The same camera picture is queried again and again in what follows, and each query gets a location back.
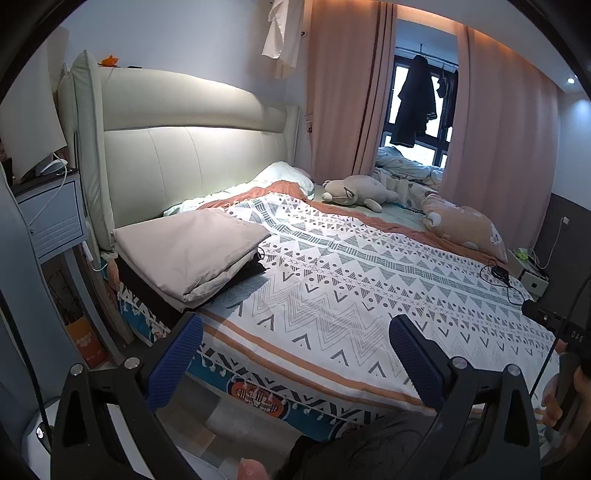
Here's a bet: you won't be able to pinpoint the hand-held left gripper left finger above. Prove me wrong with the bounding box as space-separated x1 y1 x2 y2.
51 312 204 480

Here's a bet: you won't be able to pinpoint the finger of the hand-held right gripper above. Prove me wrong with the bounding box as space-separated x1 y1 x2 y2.
521 300 567 331

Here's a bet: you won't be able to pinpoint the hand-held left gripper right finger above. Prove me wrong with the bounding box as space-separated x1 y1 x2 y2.
389 316 541 480

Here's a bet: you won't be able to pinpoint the beige jacket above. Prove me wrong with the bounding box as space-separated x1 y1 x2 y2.
112 210 272 304

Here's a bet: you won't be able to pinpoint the black folded clothes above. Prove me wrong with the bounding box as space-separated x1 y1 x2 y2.
115 256 269 325

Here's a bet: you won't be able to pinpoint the person's right hand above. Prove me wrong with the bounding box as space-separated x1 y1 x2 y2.
541 342 591 433

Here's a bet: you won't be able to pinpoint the white bedside table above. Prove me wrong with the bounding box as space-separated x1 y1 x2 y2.
508 249 550 297

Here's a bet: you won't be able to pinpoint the orange paper bag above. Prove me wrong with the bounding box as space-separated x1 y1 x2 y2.
65 314 105 370

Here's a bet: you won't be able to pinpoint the person's leg in dark pants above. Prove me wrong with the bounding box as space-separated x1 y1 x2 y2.
272 411 491 480

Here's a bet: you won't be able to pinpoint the patterned blanket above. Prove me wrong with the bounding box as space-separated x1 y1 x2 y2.
117 180 560 445

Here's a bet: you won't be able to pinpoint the pink plush pillow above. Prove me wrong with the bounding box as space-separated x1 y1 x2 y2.
421 193 509 265

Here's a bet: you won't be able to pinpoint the grey plush toy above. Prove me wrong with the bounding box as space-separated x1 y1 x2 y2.
322 174 400 213

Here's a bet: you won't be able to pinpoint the grey-blue nightstand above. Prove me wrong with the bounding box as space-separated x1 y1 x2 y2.
11 167 91 262

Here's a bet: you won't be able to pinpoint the crumpled pale duvet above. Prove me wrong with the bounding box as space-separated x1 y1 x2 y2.
374 145 447 195

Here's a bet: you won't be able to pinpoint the pink curtain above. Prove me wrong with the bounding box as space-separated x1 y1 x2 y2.
305 0 398 186
441 23 569 209

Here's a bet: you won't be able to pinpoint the dark framed window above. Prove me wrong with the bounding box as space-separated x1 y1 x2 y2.
379 18 459 168

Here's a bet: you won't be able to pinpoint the light green pillow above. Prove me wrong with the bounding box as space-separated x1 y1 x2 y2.
164 161 315 218

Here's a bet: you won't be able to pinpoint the cream padded headboard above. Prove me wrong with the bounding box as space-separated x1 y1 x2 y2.
58 50 301 253

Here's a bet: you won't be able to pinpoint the white device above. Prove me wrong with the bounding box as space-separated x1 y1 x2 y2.
36 157 68 176

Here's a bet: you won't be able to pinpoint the dark hanging jacket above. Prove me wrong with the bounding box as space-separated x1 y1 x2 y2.
391 54 437 149

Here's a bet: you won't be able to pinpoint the white board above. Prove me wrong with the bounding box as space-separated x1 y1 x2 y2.
0 41 68 182

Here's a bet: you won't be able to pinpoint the white hanging shirt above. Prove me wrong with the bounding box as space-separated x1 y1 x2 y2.
261 0 306 79

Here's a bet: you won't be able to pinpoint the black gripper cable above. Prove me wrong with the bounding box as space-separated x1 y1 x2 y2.
530 323 568 398
0 277 49 418

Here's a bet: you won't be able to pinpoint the black charger with cable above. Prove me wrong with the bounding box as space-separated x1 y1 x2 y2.
480 261 533 306

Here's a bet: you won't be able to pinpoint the wall socket with white cable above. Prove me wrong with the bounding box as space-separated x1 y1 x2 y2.
536 215 572 271

